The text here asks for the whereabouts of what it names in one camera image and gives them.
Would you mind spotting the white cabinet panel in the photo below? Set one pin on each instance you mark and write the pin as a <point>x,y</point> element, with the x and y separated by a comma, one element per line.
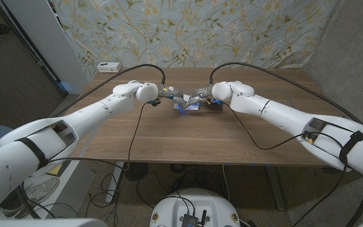
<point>49,41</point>

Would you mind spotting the purple toy grapes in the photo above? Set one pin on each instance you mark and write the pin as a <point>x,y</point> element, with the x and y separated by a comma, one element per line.
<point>216,107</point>

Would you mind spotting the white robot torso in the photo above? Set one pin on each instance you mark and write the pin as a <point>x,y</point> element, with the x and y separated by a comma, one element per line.
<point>175,205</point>

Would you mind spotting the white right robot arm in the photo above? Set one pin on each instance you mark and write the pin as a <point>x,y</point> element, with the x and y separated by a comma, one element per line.
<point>295,119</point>

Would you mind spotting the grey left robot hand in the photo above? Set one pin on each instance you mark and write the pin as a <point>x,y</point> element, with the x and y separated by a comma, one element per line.
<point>172,93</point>

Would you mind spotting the white table leg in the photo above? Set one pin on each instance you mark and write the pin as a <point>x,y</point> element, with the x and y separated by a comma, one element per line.
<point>115,183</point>

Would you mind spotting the black round floor fan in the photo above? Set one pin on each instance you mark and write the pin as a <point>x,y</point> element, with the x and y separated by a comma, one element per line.
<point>135,171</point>

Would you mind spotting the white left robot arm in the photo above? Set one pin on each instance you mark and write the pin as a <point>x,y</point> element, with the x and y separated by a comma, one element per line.
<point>74,116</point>

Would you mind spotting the white paper sheet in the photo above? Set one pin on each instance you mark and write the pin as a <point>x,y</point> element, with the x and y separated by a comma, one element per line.
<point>195,108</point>

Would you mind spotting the white power strip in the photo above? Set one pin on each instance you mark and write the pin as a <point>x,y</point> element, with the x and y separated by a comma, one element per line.
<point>107,67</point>

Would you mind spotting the grey table leg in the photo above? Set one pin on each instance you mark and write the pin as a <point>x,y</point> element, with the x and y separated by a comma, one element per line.
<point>276,189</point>

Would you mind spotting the floral printed backdrop cloth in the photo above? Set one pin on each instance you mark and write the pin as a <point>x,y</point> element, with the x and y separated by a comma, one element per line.
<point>200,31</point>

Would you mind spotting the black module on torso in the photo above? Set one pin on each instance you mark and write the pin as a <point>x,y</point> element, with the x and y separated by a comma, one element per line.
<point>189,220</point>

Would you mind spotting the grey sneaker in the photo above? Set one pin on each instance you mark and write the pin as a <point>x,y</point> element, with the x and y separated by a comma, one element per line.
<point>39,189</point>

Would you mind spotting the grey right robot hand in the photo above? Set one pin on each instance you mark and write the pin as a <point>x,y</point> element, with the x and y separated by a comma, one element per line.
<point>202,94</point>

